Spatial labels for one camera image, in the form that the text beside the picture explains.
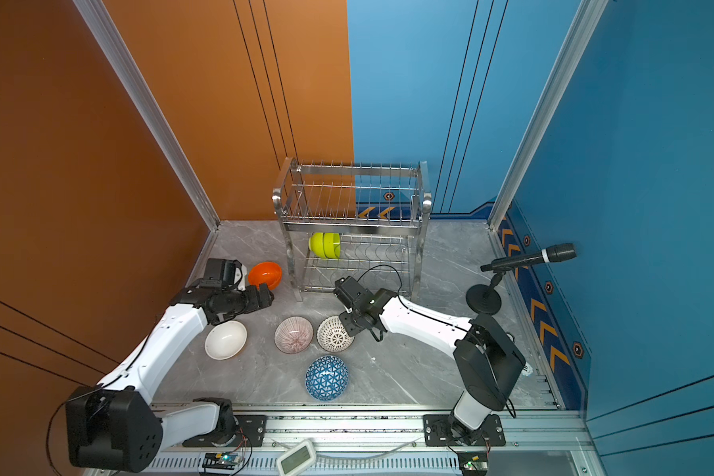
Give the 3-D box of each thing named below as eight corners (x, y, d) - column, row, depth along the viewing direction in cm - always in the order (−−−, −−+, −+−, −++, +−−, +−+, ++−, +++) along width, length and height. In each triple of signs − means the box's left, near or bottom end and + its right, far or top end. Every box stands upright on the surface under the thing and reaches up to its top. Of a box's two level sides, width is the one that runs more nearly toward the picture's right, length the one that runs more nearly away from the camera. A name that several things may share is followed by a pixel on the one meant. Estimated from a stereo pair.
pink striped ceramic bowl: (275, 354, 87) (271, 348, 84) (281, 323, 94) (278, 315, 90) (313, 354, 87) (310, 348, 84) (316, 323, 94) (314, 315, 90)
